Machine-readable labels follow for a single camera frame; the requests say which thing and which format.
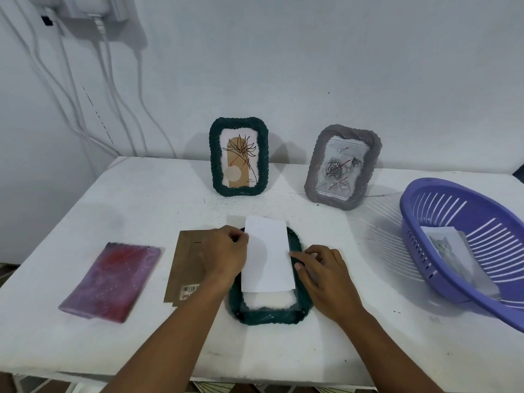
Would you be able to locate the person's right forearm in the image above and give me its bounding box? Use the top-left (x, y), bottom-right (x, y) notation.
top-left (338, 305), bottom-right (446, 393)

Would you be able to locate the person's right hand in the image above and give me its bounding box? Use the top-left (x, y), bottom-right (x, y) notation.
top-left (289, 245), bottom-right (366, 324)

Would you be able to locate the white paper sheet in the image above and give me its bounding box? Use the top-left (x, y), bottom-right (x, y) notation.
top-left (241, 216), bottom-right (296, 294)

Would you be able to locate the brown cardboard backing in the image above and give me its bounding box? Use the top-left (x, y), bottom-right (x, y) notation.
top-left (163, 229), bottom-right (224, 308)

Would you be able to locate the grey cat photo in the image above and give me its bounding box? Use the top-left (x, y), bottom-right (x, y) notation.
top-left (421, 226), bottom-right (502, 299)

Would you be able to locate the empty green braided picture frame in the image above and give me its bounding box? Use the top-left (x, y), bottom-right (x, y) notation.
top-left (228, 226), bottom-right (314, 326)

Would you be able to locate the purple red patterned sheet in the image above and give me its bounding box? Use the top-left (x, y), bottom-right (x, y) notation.
top-left (58, 242), bottom-right (163, 324)

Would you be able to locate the purple plastic slotted basket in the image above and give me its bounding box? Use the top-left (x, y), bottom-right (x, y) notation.
top-left (399, 177), bottom-right (524, 333)

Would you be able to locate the white wall power adapter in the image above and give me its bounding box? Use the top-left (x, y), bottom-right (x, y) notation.
top-left (39, 0), bottom-right (129, 24)

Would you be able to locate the green frame with flower print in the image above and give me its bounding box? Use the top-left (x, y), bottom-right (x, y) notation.
top-left (209, 116), bottom-right (270, 198)

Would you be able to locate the grey frame with rose print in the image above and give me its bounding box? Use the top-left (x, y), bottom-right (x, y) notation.
top-left (303, 124), bottom-right (383, 212)

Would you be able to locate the person's left hand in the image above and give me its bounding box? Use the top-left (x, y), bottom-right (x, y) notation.
top-left (198, 225), bottom-right (250, 290)

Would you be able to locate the person's left forearm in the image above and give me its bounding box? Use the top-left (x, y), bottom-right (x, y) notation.
top-left (102, 277), bottom-right (239, 393)

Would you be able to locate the white cable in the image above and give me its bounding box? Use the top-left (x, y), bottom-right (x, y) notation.
top-left (93, 14), bottom-right (149, 158)
top-left (133, 48), bottom-right (178, 159)
top-left (55, 30), bottom-right (103, 161)
top-left (0, 3), bottom-right (122, 158)

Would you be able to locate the thin black dashed cord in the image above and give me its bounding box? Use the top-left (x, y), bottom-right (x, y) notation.
top-left (82, 87), bottom-right (115, 145)

